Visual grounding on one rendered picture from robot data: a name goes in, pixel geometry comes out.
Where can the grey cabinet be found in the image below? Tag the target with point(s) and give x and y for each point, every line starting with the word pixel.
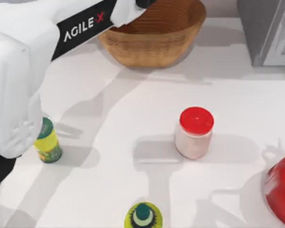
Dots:
pixel 263 31

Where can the yellow and green bottle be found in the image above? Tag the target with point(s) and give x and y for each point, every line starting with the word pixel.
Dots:
pixel 48 145

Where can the green bottle with dark cap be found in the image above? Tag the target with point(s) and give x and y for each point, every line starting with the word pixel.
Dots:
pixel 143 216

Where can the red kettle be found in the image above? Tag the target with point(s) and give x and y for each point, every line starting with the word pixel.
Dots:
pixel 281 187

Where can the wooden basket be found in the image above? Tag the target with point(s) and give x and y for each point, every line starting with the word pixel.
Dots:
pixel 154 42

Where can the jar with red lid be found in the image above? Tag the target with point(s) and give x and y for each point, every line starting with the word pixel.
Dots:
pixel 194 133

